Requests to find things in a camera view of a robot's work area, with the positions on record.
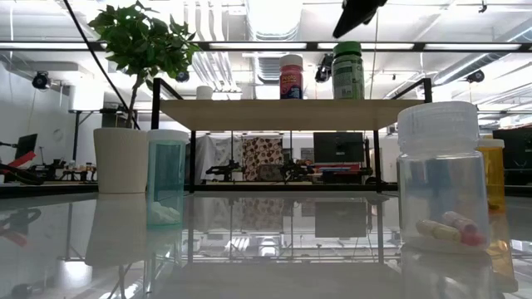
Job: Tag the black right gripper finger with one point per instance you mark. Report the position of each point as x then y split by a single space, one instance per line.
357 14

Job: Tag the green capped supplement bottle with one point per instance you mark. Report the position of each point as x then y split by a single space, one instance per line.
348 74

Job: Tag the pink Pepto bottle white cap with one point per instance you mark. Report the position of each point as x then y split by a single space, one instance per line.
291 79

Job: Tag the clear bottle with capsules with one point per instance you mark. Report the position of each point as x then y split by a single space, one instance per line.
440 137

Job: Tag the small white pill bottle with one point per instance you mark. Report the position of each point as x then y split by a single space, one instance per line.
204 93

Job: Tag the amber pill vial white cap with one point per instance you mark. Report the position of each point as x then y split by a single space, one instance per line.
495 174

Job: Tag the teal transparent vial white cap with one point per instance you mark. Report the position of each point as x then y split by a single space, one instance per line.
166 182

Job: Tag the black background robot arm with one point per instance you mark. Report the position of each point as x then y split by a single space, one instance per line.
224 169
297 169

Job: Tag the black background monitor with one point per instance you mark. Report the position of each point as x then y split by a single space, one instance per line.
338 147

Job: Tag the red box under monitor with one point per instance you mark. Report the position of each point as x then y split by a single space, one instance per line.
345 167

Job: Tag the brown dotted patterned cloth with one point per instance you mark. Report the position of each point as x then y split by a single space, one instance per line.
262 155

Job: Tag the white hanging cloth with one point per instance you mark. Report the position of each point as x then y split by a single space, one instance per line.
216 151

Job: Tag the large black screen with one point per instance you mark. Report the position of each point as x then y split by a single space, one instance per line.
517 153

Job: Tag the green leafy plant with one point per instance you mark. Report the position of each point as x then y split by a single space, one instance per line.
141 41

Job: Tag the white plant pot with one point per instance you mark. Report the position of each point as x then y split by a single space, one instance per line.
120 162

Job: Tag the small black tilted monitor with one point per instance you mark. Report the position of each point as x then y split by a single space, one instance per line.
27 143

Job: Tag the red and white object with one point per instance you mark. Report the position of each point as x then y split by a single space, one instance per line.
25 158

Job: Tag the black overhead frame beam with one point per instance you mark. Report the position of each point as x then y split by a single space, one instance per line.
311 46

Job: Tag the black hanging camera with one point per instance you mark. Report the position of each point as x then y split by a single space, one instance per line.
324 70

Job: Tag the wooden shelf black metal frame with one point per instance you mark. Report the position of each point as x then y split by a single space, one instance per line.
291 114

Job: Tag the black ceiling dome camera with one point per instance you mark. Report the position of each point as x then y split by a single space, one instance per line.
476 76
182 76
40 80

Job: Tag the black aluminium table frame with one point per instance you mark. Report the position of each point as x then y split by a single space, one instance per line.
249 187

